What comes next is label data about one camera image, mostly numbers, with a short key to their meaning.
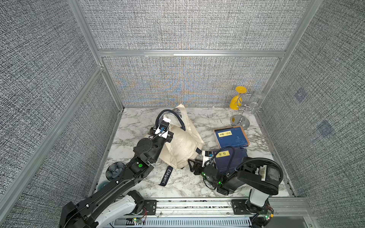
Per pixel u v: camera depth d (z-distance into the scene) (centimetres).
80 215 39
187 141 88
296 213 73
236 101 98
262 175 47
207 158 77
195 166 76
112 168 82
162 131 53
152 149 48
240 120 107
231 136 93
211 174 65
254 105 100
